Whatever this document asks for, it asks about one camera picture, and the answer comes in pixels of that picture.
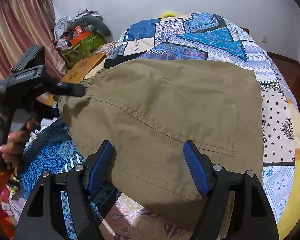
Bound green patterned bag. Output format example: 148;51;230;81
62;34;105;69

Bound pink striped curtain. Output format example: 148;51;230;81
0;0;65;85

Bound yellow bed sheet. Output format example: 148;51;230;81
275;102;300;233

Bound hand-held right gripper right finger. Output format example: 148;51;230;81
183;140;279;240

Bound grey long pillow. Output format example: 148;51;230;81
77;15;113;42

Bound khaki pants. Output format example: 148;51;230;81
57;59;263;205

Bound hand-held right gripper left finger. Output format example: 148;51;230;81
15;140;113;240

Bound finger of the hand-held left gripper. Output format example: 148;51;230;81
34;95;61;119
55;82;86;97

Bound black cloth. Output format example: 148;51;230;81
104;51;148;68

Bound person's left hand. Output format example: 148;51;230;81
0;120;41;168

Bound orange box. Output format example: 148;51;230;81
71;31;93;45

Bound small wooden table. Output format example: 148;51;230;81
61;52;107;83

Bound blue patchwork blanket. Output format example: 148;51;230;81
17;12;297;240

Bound yellow hoop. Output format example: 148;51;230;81
160;10;180;18

